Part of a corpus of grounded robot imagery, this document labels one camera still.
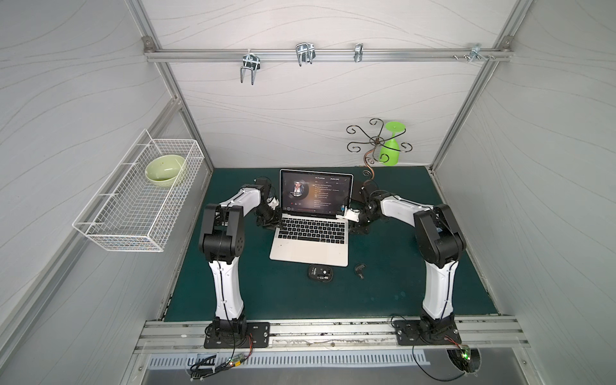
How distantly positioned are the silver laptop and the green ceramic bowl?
14.9 inches

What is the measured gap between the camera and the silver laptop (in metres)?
0.93

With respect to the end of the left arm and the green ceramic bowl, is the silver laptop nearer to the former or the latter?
the end of the left arm

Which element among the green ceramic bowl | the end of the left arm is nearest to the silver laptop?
the end of the left arm

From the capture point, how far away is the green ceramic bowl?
2.30 feet
